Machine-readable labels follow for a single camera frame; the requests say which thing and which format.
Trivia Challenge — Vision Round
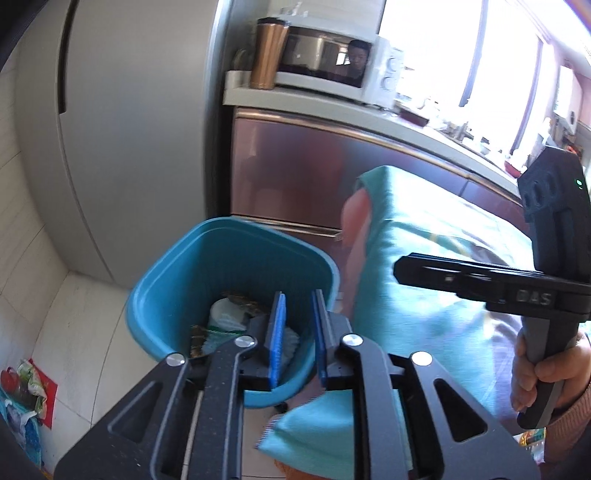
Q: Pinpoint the dark bowl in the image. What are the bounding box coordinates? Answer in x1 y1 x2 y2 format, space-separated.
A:
397 106 430 126

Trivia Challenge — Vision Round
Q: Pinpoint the white paper towel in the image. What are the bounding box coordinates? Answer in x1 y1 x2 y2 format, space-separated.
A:
205 327 302 365

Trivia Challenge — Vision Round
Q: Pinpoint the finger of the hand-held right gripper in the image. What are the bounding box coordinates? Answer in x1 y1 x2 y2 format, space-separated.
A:
394 253 492 304

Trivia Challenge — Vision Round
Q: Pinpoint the pink table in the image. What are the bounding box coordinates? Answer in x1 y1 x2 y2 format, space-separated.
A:
341 188 372 305

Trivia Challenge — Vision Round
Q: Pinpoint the grey refrigerator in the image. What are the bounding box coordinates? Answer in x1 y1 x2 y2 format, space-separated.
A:
14 0 232 289

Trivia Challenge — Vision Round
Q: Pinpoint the person's right forearm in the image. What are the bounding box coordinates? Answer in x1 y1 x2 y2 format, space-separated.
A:
545 383 591 467

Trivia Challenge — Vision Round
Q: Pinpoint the white crumpled paper cup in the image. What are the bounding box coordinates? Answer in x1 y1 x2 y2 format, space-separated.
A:
207 298 250 333

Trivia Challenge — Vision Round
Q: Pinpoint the brown snack wrapper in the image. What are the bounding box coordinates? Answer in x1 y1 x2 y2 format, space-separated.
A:
219 288 273 315

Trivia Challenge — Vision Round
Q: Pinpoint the blue printed bag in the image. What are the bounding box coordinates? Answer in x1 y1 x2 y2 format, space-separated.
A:
0 392 42 467

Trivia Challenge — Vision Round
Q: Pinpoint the brown metallic cabinet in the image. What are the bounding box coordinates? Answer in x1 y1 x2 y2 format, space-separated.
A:
230 107 532 236

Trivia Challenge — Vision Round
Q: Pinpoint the red paper sheet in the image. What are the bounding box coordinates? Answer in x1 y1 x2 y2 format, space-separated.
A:
28 359 58 430

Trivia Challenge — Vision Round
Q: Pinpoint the white microwave oven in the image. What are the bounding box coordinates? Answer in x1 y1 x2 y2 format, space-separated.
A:
274 21 404 104

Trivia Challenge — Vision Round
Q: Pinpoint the person's right hand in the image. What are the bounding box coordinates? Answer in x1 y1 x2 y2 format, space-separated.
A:
510 330 591 414

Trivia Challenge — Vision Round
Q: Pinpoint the colourful packet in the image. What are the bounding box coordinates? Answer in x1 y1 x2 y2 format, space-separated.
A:
519 429 548 462

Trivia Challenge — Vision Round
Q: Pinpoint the teal plastic bin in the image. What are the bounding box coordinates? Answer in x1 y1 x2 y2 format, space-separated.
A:
126 216 341 409

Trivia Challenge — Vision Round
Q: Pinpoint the teal patterned tablecloth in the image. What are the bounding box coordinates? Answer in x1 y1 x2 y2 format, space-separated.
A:
256 165 591 480

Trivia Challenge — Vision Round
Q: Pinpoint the copper tumbler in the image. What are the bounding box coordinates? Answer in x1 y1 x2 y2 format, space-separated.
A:
249 17 291 90

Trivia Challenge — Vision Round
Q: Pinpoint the metal faucet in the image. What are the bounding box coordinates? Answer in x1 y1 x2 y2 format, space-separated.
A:
443 120 476 144

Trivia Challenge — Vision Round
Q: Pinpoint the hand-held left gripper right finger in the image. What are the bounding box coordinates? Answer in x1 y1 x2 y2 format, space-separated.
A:
311 289 541 480

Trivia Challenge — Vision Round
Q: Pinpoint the kitchen window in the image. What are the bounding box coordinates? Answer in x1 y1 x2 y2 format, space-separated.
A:
379 0 559 158

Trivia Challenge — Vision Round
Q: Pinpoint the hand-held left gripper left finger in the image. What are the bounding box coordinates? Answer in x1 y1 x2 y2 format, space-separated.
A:
54 291 288 480

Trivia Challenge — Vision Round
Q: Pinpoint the crumpled green wrapper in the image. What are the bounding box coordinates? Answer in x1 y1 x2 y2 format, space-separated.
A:
18 362 47 398

